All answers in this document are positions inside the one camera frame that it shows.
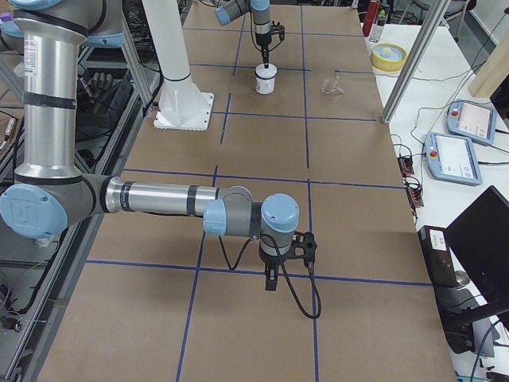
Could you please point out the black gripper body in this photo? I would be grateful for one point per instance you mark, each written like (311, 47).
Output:
(262, 40)
(271, 262)

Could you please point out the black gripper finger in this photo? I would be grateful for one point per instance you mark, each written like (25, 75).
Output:
(265, 60)

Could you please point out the white ceramic lid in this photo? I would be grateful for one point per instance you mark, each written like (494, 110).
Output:
(265, 71)

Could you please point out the white enamel mug blue rim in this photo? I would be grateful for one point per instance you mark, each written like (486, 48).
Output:
(264, 85)

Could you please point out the red bottle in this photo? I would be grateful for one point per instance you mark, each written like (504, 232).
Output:
(370, 17)

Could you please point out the yellow round container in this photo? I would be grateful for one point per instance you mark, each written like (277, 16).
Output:
(388, 57)

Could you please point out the black box with label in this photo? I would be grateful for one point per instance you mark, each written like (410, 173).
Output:
(437, 256)

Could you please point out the near teach pendant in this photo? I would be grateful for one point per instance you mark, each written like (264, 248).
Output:
(452, 158)

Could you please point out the teach pendant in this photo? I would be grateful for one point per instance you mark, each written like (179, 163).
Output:
(471, 120)
(452, 158)

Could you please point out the black monitor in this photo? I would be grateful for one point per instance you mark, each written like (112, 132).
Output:
(478, 238)

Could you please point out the far teach pendant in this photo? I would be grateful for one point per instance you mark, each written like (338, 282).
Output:
(471, 120)

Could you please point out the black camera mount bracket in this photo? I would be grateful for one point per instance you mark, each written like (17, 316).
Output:
(279, 30)

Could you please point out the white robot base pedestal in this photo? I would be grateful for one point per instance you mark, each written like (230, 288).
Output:
(182, 105)

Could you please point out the aluminium frame post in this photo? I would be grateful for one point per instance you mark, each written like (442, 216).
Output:
(421, 43)

